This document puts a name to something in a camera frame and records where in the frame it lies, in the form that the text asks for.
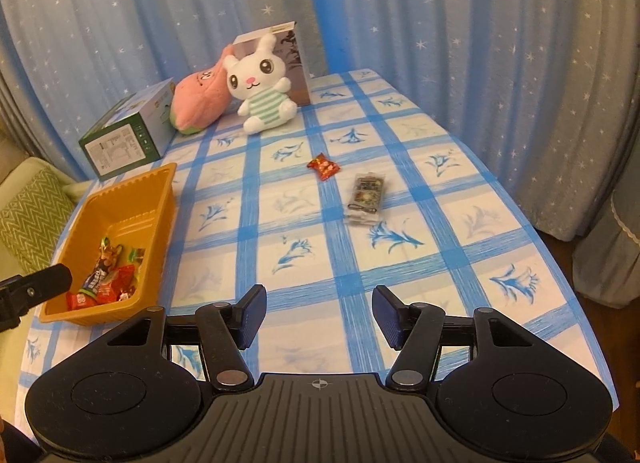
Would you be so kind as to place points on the blue plaid tablecloth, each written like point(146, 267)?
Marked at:
point(300, 223)

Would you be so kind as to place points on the grey clear snack packet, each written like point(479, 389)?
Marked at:
point(367, 195)

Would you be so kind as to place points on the grey lace-trimmed cloth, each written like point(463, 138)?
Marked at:
point(615, 253)

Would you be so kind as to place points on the white rabbit plush toy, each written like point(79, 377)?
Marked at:
point(262, 103)

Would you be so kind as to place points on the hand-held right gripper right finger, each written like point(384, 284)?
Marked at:
point(387, 316)

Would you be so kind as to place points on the green white cardboard box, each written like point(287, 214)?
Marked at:
point(120, 148)

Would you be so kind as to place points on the green zigzag cushion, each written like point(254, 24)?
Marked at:
point(30, 213)

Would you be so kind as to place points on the orange plastic basket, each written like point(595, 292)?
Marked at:
point(145, 203)

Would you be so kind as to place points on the pink plush toy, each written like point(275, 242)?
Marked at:
point(200, 98)

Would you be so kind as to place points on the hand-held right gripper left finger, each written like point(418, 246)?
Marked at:
point(252, 314)

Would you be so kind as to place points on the red candy packet white print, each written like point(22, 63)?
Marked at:
point(80, 300)

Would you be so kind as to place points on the red snack packet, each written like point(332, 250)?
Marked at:
point(119, 285)

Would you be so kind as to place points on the small red-orange snack packet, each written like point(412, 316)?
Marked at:
point(324, 166)

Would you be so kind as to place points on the black long sausage packet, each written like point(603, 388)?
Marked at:
point(96, 278)

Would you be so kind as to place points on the brown white cardboard box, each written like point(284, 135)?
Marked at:
point(296, 68)

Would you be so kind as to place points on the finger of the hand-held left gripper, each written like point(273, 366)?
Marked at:
point(47, 283)

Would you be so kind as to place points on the star-print curtain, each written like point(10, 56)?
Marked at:
point(125, 18)
point(475, 43)

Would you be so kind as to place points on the orange green snack packet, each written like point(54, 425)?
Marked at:
point(107, 246)

